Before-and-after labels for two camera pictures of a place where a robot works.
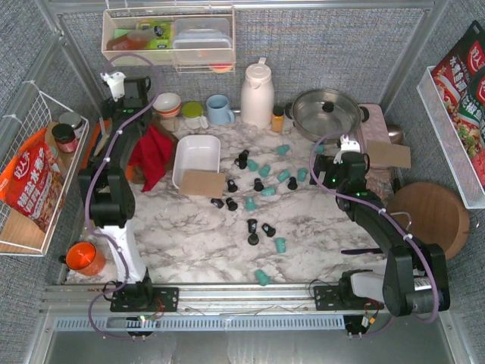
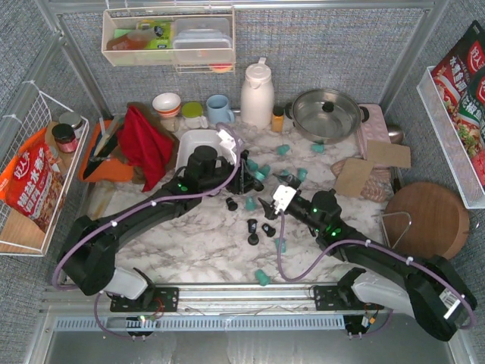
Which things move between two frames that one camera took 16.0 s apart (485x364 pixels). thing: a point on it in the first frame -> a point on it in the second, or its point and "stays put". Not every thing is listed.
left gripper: (137, 88) -> (242, 176)
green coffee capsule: (262, 277) stays put
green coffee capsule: (250, 203) stays put
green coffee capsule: (268, 191) -> (260, 176)
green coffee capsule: (280, 244) stays put
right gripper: (356, 162) -> (279, 195)
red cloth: (152, 152) stays put
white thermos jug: (258, 97) stays put
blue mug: (218, 111) stays put
